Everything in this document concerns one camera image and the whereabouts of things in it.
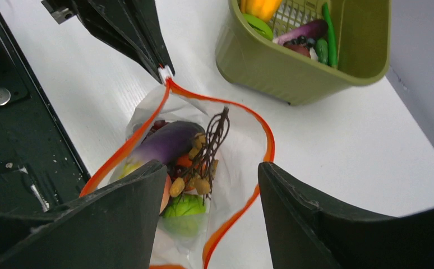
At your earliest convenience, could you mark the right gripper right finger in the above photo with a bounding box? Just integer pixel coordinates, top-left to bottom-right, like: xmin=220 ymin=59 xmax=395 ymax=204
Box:
xmin=258 ymin=162 xmax=434 ymax=268

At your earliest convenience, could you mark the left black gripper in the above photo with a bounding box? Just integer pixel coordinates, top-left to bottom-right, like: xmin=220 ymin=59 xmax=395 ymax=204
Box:
xmin=41 ymin=0 xmax=176 ymax=82

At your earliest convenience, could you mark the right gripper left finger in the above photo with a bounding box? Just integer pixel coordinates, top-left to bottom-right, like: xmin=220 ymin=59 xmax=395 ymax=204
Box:
xmin=0 ymin=160 xmax=167 ymax=268

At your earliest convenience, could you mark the peach toy fruit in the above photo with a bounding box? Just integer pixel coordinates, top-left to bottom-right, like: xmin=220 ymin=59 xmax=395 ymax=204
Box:
xmin=159 ymin=174 xmax=172 ymax=214

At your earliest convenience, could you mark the light green toy cabbage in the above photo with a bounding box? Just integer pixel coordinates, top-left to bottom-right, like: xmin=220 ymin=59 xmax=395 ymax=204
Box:
xmin=162 ymin=193 xmax=206 ymax=238

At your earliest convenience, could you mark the orange toy fruit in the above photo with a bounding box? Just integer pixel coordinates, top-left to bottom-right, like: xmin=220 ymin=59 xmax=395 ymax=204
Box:
xmin=176 ymin=154 xmax=193 ymax=168

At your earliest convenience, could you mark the purple toy eggplant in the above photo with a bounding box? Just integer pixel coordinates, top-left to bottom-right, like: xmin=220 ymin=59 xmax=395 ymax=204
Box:
xmin=119 ymin=120 xmax=204 ymax=178

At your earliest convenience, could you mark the clear zip bag orange zipper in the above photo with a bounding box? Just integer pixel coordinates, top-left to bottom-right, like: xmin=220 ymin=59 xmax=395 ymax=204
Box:
xmin=81 ymin=66 xmax=275 ymax=268

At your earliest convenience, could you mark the olive green plastic bin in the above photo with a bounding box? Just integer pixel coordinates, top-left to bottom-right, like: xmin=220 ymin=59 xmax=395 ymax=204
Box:
xmin=215 ymin=1 xmax=391 ymax=105

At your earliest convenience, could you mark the dark red grape bunch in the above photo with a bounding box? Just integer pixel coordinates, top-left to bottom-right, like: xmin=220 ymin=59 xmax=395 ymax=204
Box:
xmin=144 ymin=120 xmax=168 ymax=140

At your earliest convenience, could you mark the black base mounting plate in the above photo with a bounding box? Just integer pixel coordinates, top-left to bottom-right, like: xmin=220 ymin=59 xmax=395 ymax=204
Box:
xmin=0 ymin=13 xmax=89 ymax=214

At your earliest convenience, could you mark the yellow toy pepper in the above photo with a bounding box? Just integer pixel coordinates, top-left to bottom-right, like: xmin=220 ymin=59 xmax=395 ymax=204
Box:
xmin=239 ymin=0 xmax=282 ymax=22

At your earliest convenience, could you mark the brown red toy fruit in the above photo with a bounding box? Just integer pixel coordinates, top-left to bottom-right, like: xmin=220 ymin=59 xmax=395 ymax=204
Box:
xmin=284 ymin=43 xmax=311 ymax=58

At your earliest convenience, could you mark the dark blue grape cluster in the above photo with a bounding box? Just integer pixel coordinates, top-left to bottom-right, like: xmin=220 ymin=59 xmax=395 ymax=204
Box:
xmin=284 ymin=35 xmax=316 ymax=49

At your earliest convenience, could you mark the long green bean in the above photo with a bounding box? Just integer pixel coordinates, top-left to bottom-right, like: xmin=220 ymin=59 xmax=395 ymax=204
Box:
xmin=322 ymin=3 xmax=338 ymax=68

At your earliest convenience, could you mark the small purple eggplant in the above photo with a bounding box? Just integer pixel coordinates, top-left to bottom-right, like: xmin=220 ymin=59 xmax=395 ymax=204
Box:
xmin=272 ymin=19 xmax=329 ymax=45

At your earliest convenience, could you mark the small green cucumber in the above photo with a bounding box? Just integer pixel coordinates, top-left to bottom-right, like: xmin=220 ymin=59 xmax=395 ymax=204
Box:
xmin=314 ymin=39 xmax=329 ymax=65

